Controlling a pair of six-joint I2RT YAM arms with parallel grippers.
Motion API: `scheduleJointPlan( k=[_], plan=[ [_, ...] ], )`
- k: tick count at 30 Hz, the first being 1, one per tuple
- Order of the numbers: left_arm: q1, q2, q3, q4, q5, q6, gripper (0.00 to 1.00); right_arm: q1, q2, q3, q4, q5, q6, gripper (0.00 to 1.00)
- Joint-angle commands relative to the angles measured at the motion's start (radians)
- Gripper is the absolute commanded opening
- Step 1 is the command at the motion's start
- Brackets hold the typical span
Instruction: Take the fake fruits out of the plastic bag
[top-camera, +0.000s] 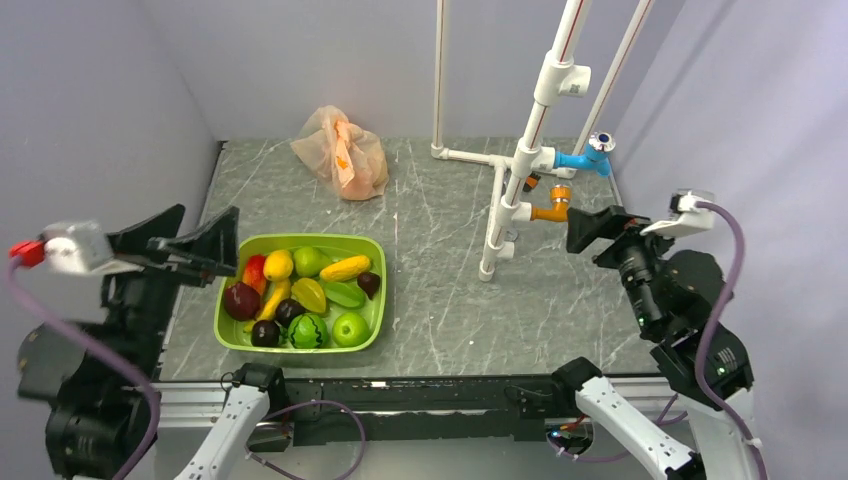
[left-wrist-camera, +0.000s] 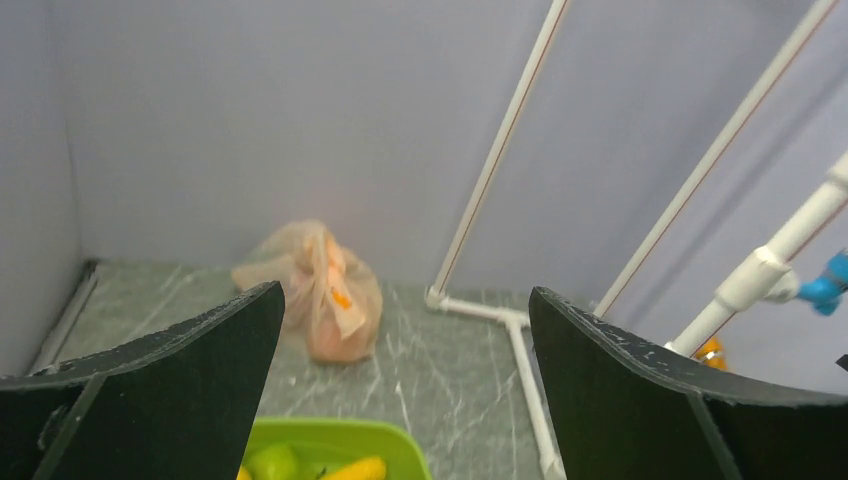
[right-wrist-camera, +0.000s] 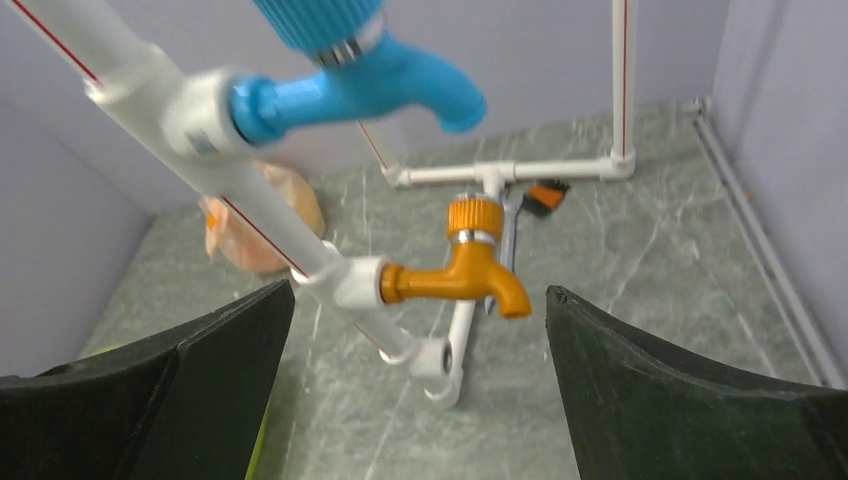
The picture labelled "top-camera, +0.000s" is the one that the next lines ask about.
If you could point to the light green fake apple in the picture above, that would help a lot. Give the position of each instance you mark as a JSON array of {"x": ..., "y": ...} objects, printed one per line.
[{"x": 309, "y": 261}]

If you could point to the dark purple fake plum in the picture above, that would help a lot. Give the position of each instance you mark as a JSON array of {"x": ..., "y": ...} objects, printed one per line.
[{"x": 286, "y": 311}]

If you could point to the green fake starfruit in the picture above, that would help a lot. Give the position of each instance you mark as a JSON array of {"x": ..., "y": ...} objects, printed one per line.
[{"x": 346, "y": 295}]

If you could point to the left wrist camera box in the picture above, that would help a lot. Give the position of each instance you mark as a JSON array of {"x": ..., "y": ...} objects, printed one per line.
[{"x": 79, "y": 248}]

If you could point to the bright green fake apple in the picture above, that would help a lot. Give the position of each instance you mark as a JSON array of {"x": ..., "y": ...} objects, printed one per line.
[{"x": 350, "y": 330}]

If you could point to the blue plastic faucet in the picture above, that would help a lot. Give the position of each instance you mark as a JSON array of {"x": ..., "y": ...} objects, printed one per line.
[{"x": 595, "y": 156}]

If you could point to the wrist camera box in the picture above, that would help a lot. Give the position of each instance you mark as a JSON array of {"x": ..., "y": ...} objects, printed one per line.
[
  {"x": 79, "y": 248},
  {"x": 686, "y": 217}
]

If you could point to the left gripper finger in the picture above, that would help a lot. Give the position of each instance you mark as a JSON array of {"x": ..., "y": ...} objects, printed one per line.
[
  {"x": 209, "y": 252},
  {"x": 133, "y": 240}
]

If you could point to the green plastic fruit bin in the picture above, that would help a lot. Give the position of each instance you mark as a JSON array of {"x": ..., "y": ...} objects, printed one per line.
[{"x": 229, "y": 332}]

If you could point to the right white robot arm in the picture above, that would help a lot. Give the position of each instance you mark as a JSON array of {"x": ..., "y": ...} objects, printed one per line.
[{"x": 678, "y": 275}]

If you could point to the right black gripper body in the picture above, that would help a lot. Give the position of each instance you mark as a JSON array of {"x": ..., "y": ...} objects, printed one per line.
[{"x": 634, "y": 255}]

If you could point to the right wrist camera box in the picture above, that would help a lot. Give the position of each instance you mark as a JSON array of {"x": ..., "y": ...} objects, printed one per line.
[{"x": 686, "y": 217}]

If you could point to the dark red fake apple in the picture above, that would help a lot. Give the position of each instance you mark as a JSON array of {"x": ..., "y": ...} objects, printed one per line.
[{"x": 241, "y": 302}]

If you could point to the orange plastic faucet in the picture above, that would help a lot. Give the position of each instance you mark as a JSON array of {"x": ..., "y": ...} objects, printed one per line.
[{"x": 560, "y": 198}]

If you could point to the yellow fake starfruit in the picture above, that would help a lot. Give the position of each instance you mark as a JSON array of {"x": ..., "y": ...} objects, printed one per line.
[{"x": 310, "y": 294}]

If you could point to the dark fake plum front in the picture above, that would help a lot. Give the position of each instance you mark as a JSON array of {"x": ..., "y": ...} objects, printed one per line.
[{"x": 266, "y": 334}]

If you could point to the translucent orange plastic bag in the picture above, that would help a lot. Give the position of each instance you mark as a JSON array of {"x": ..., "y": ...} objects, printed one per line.
[{"x": 344, "y": 157}]

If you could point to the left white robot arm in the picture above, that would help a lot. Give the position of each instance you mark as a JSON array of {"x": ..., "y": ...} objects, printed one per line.
[{"x": 97, "y": 377}]

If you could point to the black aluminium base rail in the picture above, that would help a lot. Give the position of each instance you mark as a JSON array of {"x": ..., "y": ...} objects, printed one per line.
[{"x": 411, "y": 408}]

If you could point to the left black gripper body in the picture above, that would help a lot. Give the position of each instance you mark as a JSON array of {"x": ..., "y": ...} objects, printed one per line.
[{"x": 145, "y": 299}]

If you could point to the red orange fake peach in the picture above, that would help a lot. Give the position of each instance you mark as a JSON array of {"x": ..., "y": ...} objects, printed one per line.
[{"x": 253, "y": 274}]

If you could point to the yellow fake corn cob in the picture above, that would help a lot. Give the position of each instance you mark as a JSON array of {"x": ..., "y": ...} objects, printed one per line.
[{"x": 346, "y": 269}]

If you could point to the yellow fake banana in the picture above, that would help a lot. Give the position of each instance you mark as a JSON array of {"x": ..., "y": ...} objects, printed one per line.
[{"x": 281, "y": 290}]

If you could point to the dark maroon fake fig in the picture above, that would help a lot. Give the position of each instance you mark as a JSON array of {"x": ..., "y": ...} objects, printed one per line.
[{"x": 369, "y": 283}]

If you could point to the small fake watermelon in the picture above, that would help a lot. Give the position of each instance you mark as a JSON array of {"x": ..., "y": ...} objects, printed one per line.
[{"x": 308, "y": 331}]

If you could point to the white PVC pipe frame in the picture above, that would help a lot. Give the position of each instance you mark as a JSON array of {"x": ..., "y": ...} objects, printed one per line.
[{"x": 559, "y": 76}]

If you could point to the yellow fake lemon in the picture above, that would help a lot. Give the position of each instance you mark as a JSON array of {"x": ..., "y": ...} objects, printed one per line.
[{"x": 278, "y": 266}]

